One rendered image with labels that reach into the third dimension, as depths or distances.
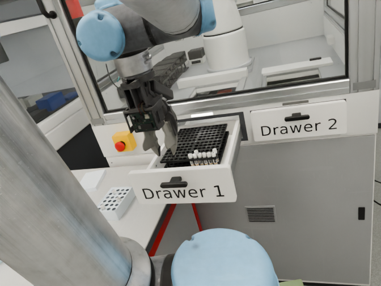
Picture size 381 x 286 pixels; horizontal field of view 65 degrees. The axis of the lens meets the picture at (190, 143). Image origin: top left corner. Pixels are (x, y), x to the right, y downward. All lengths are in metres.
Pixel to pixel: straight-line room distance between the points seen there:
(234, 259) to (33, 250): 0.21
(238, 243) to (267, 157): 0.76
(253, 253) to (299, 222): 0.94
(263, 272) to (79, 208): 0.21
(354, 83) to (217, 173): 0.50
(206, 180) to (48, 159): 0.58
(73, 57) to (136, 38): 0.70
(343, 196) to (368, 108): 0.35
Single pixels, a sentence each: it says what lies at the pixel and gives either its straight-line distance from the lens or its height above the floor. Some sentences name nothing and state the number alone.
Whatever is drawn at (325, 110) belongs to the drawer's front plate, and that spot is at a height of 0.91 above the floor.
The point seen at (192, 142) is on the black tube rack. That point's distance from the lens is 0.97.
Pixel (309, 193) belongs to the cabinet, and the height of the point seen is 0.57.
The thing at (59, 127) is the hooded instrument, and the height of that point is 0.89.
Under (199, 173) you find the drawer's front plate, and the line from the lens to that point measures 0.77.
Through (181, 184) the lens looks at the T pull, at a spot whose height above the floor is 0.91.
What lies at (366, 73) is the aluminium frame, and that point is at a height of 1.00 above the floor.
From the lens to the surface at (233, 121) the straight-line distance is 1.07.
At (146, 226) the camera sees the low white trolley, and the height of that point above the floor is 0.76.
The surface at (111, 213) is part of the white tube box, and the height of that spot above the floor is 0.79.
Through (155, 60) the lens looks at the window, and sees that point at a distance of 1.07.
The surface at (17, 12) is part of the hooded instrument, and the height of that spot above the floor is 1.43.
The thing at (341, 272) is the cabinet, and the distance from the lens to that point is 1.52.
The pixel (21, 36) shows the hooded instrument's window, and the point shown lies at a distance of 1.63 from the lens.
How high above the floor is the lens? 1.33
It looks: 26 degrees down
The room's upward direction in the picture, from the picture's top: 15 degrees counter-clockwise
